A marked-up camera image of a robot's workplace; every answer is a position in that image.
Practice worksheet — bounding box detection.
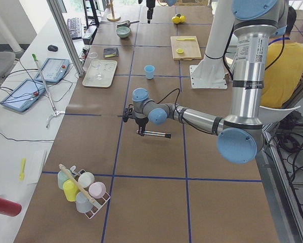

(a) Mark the green bowl of ice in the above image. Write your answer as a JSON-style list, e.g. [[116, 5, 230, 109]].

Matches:
[[116, 26, 131, 38]]

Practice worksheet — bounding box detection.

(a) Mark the pink cup in rack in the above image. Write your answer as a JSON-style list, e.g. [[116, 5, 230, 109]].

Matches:
[[89, 182, 106, 199]]

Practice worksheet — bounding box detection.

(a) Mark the yellow lemon half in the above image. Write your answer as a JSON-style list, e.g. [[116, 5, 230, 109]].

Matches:
[[176, 49, 184, 54]]

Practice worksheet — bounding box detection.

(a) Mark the clear wine glass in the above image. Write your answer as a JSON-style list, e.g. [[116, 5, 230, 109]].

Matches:
[[88, 52, 103, 80]]

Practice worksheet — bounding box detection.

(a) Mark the red bottle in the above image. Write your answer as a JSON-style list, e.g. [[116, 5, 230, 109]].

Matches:
[[0, 197, 22, 217]]

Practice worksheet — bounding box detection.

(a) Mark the mint green cup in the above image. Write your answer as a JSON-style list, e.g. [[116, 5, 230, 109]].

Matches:
[[57, 170, 69, 190]]

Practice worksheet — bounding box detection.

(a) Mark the yellow cup in rack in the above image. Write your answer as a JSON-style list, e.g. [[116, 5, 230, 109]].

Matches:
[[63, 179, 79, 202]]

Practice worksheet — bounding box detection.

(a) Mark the white cup in rack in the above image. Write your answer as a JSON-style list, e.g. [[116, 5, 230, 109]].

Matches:
[[78, 172, 95, 188]]

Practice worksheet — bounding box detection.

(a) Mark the long metal grabber tool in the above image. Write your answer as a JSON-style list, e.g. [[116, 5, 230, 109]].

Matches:
[[32, 53, 66, 129]]

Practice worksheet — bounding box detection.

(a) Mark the small yellow plastic tool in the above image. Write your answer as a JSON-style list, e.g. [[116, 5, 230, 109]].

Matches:
[[19, 158, 26, 181]]

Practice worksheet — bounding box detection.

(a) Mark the grey folded cloth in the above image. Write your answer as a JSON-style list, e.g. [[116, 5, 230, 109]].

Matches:
[[103, 47, 119, 58]]

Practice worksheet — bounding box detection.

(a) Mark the near blue teach pendant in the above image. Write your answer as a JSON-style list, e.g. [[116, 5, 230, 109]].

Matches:
[[1, 79, 46, 112]]

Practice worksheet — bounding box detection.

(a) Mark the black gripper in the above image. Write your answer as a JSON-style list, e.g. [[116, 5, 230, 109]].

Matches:
[[122, 104, 148, 136], [146, 0, 155, 23]]

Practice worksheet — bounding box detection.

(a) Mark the light blue plastic cup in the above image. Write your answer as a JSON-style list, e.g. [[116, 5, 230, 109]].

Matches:
[[144, 65, 155, 79]]

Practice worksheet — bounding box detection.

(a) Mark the wooden stick on rack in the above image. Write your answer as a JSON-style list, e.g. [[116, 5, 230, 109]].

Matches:
[[59, 164, 96, 204]]

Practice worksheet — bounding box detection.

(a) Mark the steel ice scoop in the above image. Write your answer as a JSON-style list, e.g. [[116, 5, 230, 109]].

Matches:
[[117, 20, 140, 28]]

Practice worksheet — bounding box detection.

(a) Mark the black power adapter box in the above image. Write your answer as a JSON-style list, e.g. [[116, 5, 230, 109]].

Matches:
[[82, 25, 97, 45]]

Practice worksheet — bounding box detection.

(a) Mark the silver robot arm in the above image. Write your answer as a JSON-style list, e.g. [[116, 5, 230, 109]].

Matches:
[[145, 0, 176, 24], [122, 1, 288, 164]]

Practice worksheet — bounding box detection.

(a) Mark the grey office chair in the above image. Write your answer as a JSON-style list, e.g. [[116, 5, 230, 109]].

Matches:
[[0, 52, 16, 78]]

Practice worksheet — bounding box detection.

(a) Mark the cream bear serving tray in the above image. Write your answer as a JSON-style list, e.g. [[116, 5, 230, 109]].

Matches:
[[82, 60, 117, 88]]

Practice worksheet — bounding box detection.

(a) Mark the wooden mug tree stand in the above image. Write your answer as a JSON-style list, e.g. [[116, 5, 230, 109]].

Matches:
[[106, 0, 121, 22]]

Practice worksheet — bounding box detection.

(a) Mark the black keyboard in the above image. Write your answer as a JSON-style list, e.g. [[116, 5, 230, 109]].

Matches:
[[66, 17, 82, 39]]

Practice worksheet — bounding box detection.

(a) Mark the aluminium frame post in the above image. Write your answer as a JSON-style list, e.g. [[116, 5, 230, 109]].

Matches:
[[47, 0, 84, 77]]

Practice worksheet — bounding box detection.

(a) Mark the person in yellow shirt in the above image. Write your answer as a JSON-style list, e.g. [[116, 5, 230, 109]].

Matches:
[[261, 6, 303, 108]]

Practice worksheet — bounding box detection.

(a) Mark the white wire cup rack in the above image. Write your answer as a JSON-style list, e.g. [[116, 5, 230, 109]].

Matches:
[[59, 164, 111, 220]]

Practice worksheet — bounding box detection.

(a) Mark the whole yellow lemon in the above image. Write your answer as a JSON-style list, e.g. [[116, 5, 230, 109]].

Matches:
[[171, 16, 181, 24], [179, 15, 185, 23]]

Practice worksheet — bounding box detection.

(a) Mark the grey blue cup in rack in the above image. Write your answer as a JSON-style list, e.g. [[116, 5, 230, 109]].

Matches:
[[75, 192, 93, 213]]

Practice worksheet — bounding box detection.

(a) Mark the black computer mouse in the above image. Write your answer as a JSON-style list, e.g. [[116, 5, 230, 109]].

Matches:
[[48, 45, 58, 52]]

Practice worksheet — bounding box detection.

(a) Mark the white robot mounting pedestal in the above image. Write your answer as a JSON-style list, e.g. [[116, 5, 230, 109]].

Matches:
[[190, 1, 235, 89]]

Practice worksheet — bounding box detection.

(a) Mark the yellow plastic knife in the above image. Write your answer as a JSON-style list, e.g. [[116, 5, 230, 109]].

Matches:
[[176, 37, 196, 41]]

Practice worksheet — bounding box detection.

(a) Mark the bamboo cutting board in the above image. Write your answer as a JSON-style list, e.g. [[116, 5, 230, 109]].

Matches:
[[170, 36, 202, 60]]

